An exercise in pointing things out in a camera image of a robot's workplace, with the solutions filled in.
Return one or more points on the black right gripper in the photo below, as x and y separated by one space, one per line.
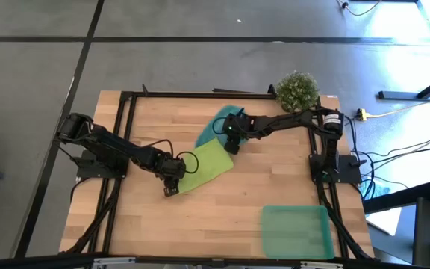
235 127

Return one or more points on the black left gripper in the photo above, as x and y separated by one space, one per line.
172 168

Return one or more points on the teal microfiber towel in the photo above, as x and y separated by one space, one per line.
205 134

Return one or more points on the lime green microfiber towel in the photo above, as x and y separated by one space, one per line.
209 164

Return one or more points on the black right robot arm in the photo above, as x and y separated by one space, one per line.
293 119

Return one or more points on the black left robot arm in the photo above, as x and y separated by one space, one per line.
106 143

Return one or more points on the green mesh basket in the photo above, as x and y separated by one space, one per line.
297 233

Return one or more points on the small artificial potted plant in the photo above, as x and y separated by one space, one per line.
297 91

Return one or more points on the yellow power strip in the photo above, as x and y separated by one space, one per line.
361 114

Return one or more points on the black desk leg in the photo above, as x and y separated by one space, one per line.
398 95

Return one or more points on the black desk beam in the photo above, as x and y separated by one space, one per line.
398 198

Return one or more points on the white paper sheet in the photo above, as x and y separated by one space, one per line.
386 220

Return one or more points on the black aluminium table frame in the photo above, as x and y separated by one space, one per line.
200 95

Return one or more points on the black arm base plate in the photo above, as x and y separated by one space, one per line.
99 172
349 170

